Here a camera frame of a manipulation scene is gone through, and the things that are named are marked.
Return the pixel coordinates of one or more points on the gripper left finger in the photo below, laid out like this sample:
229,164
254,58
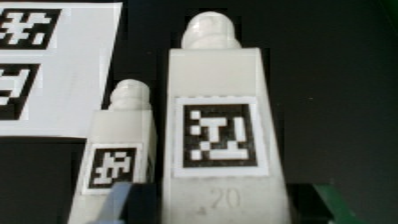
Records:
131,205

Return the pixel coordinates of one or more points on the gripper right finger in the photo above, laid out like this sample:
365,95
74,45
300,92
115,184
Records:
319,206

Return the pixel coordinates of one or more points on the white table leg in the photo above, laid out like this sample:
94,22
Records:
120,156
225,185

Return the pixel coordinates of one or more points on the white sheet with markers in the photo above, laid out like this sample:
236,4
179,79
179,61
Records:
58,37

